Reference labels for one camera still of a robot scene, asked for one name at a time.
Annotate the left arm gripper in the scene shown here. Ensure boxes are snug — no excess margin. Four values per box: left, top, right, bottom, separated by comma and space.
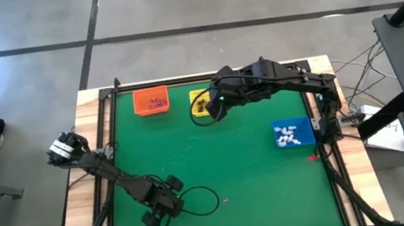
135, 173, 190, 226

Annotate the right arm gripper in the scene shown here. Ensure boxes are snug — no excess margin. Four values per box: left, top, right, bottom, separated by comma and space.
200, 61, 263, 124

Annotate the yellow plastic basket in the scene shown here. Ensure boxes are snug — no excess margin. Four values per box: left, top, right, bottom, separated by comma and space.
188, 87, 214, 119

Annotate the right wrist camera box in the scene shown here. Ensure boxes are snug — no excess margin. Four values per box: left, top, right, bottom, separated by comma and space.
209, 79, 241, 107

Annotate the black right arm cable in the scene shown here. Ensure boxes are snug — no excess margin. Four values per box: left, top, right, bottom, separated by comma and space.
184, 71, 255, 129

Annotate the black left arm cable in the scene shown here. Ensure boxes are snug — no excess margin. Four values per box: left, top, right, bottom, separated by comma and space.
151, 183, 224, 226

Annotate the blue plastic basket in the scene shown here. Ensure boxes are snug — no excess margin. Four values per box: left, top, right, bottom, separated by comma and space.
271, 115, 317, 150

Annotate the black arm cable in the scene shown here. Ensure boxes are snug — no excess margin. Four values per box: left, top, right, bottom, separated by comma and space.
184, 71, 255, 129
151, 183, 224, 226

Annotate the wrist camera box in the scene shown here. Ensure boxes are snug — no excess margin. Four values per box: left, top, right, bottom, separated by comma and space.
156, 192, 186, 220
209, 79, 241, 107

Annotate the black aluminium table frame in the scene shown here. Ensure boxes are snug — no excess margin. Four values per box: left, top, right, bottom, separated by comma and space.
34, 49, 395, 226

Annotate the orange plastic basket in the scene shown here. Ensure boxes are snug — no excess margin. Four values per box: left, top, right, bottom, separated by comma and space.
131, 84, 172, 118

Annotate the black desk leg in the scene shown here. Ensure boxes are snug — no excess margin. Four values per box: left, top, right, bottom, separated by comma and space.
353, 92, 404, 141

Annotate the white paper sheet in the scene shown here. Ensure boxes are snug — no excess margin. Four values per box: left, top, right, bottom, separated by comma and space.
359, 100, 404, 158

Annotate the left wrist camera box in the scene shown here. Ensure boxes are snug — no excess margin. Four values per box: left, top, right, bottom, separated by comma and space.
156, 192, 186, 220

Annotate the black side bracket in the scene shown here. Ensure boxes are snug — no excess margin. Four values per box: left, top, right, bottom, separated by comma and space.
339, 111, 367, 127

